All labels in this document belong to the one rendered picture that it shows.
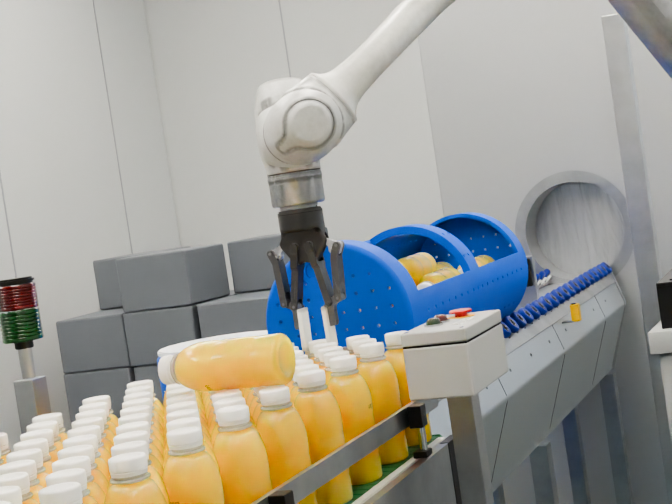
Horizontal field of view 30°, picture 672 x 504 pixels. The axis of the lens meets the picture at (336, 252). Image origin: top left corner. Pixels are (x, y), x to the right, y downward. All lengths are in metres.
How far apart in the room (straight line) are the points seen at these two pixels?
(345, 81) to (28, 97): 5.27
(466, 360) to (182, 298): 4.17
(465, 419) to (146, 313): 4.20
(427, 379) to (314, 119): 0.41
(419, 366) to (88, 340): 4.48
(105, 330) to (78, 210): 1.33
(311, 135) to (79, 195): 5.55
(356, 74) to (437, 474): 0.63
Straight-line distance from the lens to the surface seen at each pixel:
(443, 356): 1.82
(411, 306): 2.19
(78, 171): 7.38
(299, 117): 1.84
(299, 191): 2.03
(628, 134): 3.52
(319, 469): 1.62
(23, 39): 7.19
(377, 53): 1.96
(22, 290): 2.02
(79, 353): 6.26
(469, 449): 1.92
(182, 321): 5.92
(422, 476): 1.91
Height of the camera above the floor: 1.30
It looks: 2 degrees down
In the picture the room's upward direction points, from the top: 8 degrees counter-clockwise
